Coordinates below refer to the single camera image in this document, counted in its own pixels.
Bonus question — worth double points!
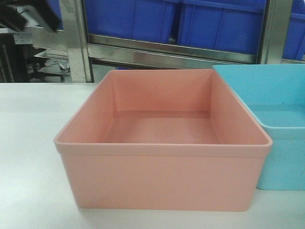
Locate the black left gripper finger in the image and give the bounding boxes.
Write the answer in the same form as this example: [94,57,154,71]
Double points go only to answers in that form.
[0,0,61,32]

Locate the pink plastic box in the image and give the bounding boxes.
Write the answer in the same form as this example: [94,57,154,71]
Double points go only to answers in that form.
[54,69,273,211]

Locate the light blue plastic box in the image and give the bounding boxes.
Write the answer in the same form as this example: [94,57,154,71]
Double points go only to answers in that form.
[214,64,305,191]

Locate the large blue storage crate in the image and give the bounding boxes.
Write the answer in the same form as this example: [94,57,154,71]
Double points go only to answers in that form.
[84,0,180,43]

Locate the stainless steel shelf frame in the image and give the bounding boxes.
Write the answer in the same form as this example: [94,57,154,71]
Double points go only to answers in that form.
[31,0,296,83]

